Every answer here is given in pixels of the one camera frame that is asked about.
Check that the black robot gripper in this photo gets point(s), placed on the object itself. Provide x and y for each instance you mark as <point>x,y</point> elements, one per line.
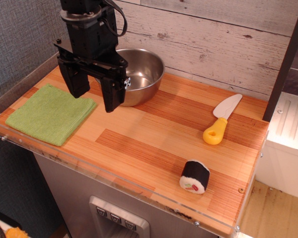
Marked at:
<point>91,50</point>

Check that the stainless steel bowl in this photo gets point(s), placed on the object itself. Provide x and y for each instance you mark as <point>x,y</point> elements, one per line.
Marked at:
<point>145,70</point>

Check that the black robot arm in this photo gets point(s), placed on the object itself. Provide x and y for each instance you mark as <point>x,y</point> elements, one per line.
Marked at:
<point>89,12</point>

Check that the green folded towel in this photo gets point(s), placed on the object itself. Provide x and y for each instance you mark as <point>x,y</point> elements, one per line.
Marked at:
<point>51,115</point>

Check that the clear acrylic table guard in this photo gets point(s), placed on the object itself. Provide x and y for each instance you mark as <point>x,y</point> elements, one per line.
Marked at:
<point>146,162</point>

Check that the silver toy fridge cabinet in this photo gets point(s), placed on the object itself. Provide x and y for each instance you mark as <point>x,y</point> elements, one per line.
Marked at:
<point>71,189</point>

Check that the grey ice dispenser panel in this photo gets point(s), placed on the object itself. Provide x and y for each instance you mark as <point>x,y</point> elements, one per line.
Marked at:
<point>112,221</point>

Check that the plush sushi roll toy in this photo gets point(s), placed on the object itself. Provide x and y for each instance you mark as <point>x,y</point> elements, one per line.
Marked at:
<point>195,177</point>

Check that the orange plush toy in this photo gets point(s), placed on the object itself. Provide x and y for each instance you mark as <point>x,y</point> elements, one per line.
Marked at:
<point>16,233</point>

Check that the white toy sink unit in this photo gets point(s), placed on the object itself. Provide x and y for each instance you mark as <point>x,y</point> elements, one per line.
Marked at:
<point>278,163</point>

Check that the toy knife yellow handle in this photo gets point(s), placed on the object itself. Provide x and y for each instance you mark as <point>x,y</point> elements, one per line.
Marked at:
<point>215,133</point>

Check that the dark right shelf post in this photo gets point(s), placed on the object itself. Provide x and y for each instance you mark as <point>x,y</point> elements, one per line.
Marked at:
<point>282,75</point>

